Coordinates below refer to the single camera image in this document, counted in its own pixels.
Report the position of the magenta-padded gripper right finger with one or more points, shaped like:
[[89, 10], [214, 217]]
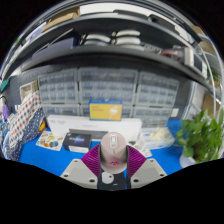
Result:
[[148, 171]]

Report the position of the white woven basket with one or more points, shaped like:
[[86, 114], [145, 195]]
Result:
[[28, 90]]

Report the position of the green plant in white pot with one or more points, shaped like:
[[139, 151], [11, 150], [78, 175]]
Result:
[[200, 140]]

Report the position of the small colourful sticker sheet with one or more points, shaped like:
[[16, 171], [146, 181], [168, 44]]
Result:
[[50, 140]]

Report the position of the long white keyboard box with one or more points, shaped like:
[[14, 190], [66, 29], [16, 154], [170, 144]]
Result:
[[63, 123]]

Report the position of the small black cardboard box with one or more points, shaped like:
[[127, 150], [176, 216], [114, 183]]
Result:
[[76, 140]]

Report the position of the beige pink computer mouse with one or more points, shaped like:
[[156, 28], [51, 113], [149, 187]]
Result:
[[113, 151]]

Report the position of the white red-blue dotted cloth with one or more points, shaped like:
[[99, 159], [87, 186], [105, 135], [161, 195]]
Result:
[[25, 116]]

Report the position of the navy white-dotted cloth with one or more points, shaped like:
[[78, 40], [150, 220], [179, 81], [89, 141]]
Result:
[[30, 133]]

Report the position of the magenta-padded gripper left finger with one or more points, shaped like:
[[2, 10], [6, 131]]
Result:
[[78, 171]]

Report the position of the yellow and blue box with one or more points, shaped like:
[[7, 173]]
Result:
[[105, 111]]

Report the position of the dark metal shelf unit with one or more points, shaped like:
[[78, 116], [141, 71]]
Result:
[[100, 50]]

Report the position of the white blue glove box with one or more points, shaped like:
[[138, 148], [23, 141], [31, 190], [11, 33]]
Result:
[[156, 138]]

